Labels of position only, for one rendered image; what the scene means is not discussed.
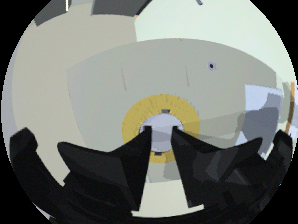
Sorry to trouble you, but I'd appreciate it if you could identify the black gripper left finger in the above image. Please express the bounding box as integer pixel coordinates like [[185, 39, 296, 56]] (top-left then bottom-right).
[[57, 127, 152, 212]]

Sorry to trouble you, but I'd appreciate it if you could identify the white cylinder with two slots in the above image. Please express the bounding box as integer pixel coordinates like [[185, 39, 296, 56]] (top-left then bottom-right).
[[140, 109, 184, 152]]

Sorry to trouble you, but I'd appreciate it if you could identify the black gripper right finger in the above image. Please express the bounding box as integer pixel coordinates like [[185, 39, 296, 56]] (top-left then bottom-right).
[[170, 127, 263, 208]]

